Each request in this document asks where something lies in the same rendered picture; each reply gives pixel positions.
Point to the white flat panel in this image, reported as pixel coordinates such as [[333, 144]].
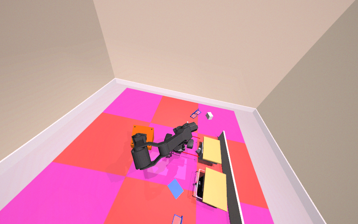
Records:
[[235, 211]]

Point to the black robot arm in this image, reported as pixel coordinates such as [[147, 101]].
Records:
[[140, 153]]

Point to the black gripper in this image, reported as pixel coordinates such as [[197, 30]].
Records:
[[189, 143]]

